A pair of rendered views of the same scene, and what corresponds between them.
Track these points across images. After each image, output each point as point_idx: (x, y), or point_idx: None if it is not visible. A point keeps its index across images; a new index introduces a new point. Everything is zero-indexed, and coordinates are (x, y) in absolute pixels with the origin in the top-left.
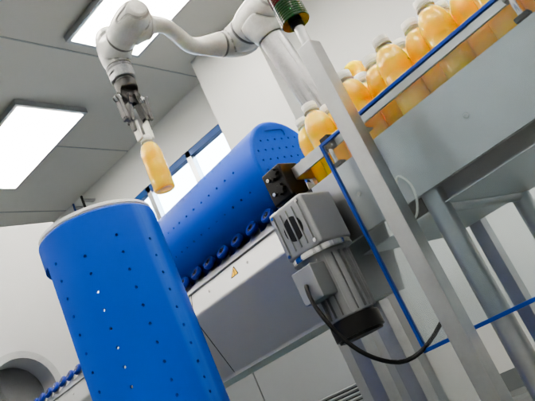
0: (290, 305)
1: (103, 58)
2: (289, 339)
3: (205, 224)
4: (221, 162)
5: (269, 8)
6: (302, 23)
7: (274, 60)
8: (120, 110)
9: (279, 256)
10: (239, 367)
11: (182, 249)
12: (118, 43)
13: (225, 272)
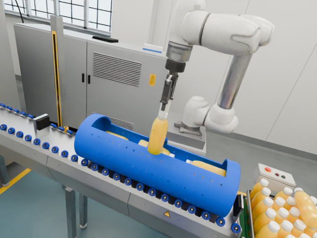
0: (183, 237)
1: (179, 33)
2: (168, 234)
3: (169, 191)
4: (204, 178)
5: (266, 44)
6: None
7: (235, 68)
8: (164, 93)
9: (200, 237)
10: (133, 217)
11: (143, 181)
12: (207, 45)
13: (161, 207)
